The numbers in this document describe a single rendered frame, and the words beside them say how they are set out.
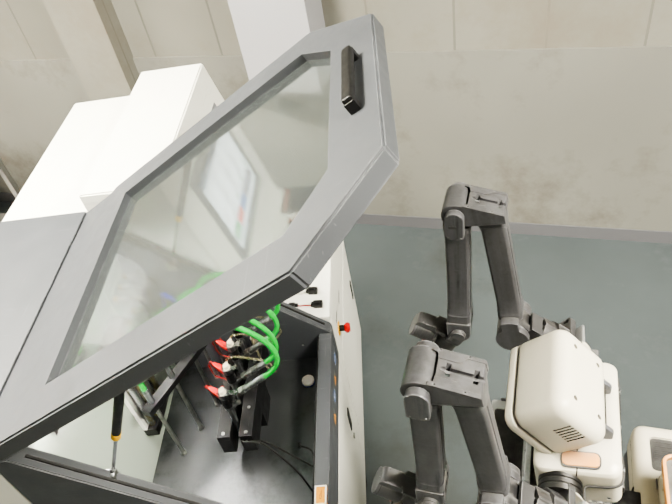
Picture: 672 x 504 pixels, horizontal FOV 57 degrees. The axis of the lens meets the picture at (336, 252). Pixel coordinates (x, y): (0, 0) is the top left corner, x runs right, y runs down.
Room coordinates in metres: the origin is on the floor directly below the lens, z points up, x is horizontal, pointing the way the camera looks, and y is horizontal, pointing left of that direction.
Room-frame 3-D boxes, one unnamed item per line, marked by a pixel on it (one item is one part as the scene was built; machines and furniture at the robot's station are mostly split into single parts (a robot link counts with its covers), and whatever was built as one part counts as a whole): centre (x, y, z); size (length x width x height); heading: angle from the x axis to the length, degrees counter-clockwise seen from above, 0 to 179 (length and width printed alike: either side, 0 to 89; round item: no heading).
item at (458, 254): (0.98, -0.27, 1.40); 0.11 x 0.06 x 0.43; 156
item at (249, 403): (1.12, 0.35, 0.91); 0.34 x 0.10 x 0.15; 172
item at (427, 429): (0.59, -0.10, 1.40); 0.11 x 0.06 x 0.43; 156
